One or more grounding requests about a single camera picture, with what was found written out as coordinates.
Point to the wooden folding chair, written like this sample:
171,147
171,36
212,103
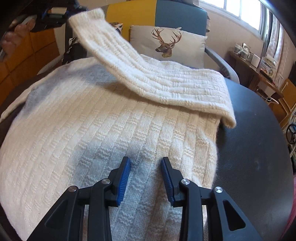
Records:
286,105

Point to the blue toy ride-on car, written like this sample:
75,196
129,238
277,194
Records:
291,134

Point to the white mug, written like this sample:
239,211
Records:
255,61

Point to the cream knitted sweater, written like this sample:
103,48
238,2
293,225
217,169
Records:
84,117

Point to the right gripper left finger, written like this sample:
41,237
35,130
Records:
64,220

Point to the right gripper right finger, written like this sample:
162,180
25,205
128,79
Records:
226,221

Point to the wooden side table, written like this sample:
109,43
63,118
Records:
257,75

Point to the triangle pattern cushion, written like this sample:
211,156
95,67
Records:
118,26

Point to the deer print cushion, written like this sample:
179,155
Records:
168,44

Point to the person's left hand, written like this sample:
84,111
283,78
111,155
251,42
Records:
11,40

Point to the blue yellow grey sofa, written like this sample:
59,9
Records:
172,14

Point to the black handbag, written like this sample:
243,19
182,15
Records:
75,51

